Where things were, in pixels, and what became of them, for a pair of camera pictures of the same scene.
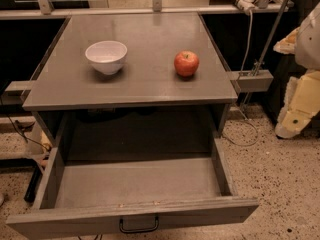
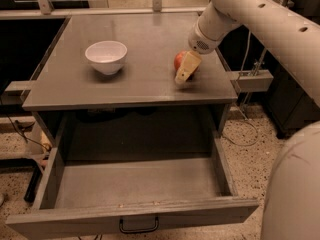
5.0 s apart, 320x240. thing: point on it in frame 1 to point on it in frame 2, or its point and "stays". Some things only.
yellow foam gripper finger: [302, 103] to [190, 62]
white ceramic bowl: [108, 56] stays
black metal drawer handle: [138, 229] stays
